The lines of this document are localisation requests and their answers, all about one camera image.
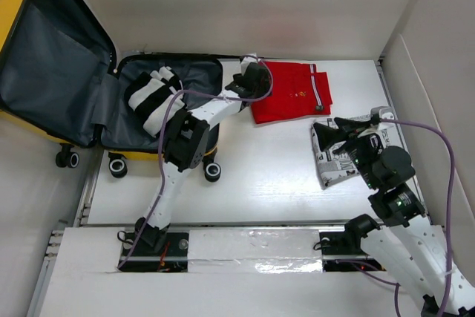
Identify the black and white striped garment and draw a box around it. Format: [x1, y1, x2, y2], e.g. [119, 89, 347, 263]
[124, 66, 186, 137]

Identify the white foam cover panel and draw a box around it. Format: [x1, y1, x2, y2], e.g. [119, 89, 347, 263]
[187, 228, 323, 274]

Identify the newspaper print cloth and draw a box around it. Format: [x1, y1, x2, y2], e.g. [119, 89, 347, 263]
[310, 124, 397, 190]

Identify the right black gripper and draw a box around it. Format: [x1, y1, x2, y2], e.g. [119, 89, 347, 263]
[311, 116, 379, 189]

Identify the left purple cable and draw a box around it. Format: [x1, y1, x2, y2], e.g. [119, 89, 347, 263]
[117, 55, 275, 272]

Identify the yellow cartoon suitcase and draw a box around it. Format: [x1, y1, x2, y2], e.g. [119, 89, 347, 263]
[1, 0, 223, 178]

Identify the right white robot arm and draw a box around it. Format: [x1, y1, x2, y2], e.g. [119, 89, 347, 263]
[312, 114, 474, 316]

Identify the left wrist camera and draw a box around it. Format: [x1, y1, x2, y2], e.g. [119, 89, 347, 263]
[240, 54, 260, 76]

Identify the red shirt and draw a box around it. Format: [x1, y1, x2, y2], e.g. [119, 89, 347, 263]
[251, 61, 333, 125]

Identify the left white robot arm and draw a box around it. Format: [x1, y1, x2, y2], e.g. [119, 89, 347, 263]
[131, 57, 273, 255]

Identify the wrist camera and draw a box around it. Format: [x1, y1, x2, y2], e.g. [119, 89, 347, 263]
[370, 106, 395, 123]
[240, 54, 260, 76]

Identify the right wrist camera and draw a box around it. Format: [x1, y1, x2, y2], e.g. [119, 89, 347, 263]
[370, 106, 395, 123]

